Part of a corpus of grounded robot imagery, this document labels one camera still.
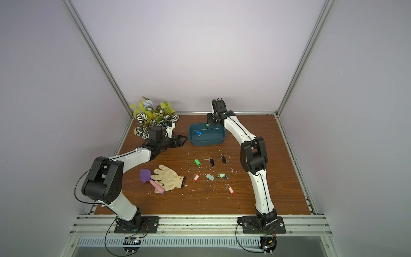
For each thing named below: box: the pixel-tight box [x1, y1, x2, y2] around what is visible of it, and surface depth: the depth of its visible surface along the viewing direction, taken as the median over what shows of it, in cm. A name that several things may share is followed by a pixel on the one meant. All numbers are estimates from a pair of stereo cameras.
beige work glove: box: [150, 164, 187, 194], surface depth 89 cm
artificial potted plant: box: [128, 96, 180, 141], surface depth 90 cm
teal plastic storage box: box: [188, 122, 226, 147], surface depth 111 cm
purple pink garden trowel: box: [139, 168, 166, 195], surface depth 88 cm
